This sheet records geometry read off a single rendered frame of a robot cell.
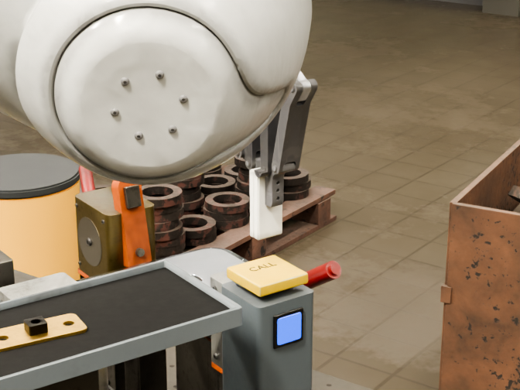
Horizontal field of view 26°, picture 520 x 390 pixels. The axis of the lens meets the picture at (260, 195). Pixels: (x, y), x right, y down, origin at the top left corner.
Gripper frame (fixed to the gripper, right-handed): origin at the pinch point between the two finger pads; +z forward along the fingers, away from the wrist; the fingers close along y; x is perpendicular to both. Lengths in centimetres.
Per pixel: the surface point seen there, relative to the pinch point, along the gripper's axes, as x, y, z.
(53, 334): 24.0, -1.6, 6.8
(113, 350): 21.1, -7.1, 6.9
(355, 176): -249, 280, 124
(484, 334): -134, 92, 92
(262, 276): 1.4, -1.4, 7.1
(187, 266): -13.2, 36.9, 23.2
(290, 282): -0.6, -3.3, 7.5
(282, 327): 1.1, -4.2, 11.6
